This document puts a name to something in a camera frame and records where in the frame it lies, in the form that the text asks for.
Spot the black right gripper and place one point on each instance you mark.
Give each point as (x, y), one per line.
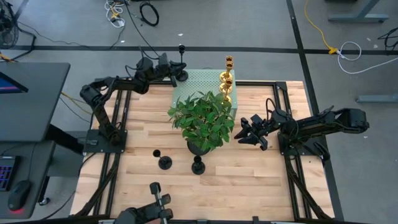
(267, 126)

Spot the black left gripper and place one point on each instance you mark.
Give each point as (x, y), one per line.
(163, 67)

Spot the tall thin black candlestick holder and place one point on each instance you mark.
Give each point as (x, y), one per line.
(182, 76)

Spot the tall slim gold candlestick holder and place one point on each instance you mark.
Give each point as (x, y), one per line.
(228, 82)

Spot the short black candlestick holder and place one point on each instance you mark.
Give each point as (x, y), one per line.
(198, 168)

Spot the medium black candlestick holder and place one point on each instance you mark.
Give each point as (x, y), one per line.
(165, 163)

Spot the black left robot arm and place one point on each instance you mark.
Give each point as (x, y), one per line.
(101, 112)

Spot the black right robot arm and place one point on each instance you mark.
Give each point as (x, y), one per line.
(323, 124)

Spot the green perforated metal box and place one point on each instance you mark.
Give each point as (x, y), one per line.
(202, 82)

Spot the potted green leafy plant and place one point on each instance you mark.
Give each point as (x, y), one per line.
(205, 121)

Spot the grey desk foot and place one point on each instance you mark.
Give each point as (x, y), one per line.
(376, 99)
(357, 17)

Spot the grey desk top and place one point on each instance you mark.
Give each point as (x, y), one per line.
(37, 102)

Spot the dark desk surface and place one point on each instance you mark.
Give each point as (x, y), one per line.
(34, 161)

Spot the computer monitor screen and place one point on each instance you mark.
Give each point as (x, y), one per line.
(9, 85)

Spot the black floor fan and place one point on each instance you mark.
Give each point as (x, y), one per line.
(7, 31)

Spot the desk leg with caster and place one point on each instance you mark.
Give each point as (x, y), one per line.
(43, 200)

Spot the black computer mouse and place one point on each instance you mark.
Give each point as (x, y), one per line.
(19, 194)

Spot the backlit keyboard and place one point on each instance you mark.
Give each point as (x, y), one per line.
(5, 175)

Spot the black aluminium table frame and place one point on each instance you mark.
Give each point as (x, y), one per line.
(278, 93)

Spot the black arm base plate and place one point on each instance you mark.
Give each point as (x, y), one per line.
(306, 149)
(121, 146)

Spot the silver bracket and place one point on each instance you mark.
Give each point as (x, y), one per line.
(105, 221)

